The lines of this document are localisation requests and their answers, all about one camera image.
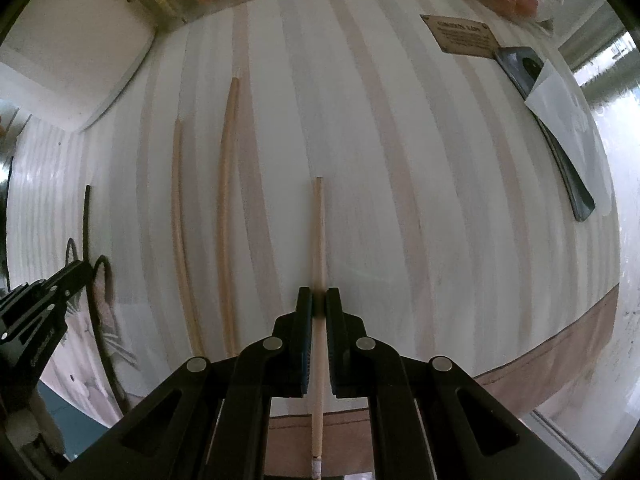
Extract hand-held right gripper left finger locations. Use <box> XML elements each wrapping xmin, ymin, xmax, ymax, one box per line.
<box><xmin>60</xmin><ymin>286</ymin><xmax>315</xmax><ymax>480</ymax></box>

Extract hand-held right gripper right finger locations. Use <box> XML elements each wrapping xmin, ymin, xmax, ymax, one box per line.
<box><xmin>325</xmin><ymin>287</ymin><xmax>583</xmax><ymax>480</ymax></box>

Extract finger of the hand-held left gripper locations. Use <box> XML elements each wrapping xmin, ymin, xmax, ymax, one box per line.
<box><xmin>0</xmin><ymin>259</ymin><xmax>97</xmax><ymax>333</ymax></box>

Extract light wooden chopstick white tip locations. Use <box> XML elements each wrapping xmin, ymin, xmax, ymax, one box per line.
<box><xmin>311</xmin><ymin>176</ymin><xmax>326</xmax><ymax>480</ymax></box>

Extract row of chopsticks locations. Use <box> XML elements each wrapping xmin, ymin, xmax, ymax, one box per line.
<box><xmin>82</xmin><ymin>76</ymin><xmax>242</xmax><ymax>358</ymax></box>

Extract cream round utensil holder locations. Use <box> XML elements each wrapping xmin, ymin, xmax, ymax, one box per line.
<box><xmin>0</xmin><ymin>0</ymin><xmax>157</xmax><ymax>133</ymax></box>

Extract blue kitchen cabinet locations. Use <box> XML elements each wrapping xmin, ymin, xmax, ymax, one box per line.
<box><xmin>39</xmin><ymin>385</ymin><xmax>112</xmax><ymax>463</ymax></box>

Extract cat print striped mat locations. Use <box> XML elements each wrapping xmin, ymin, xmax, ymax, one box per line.
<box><xmin>0</xmin><ymin>0</ymin><xmax>623</xmax><ymax>480</ymax></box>

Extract kitchen cleaver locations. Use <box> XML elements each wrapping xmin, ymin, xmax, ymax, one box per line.
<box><xmin>494</xmin><ymin>46</ymin><xmax>618</xmax><ymax>224</ymax></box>

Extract brown paper card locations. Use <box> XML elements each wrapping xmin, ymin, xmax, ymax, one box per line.
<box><xmin>419</xmin><ymin>13</ymin><xmax>499</xmax><ymax>57</ymax></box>

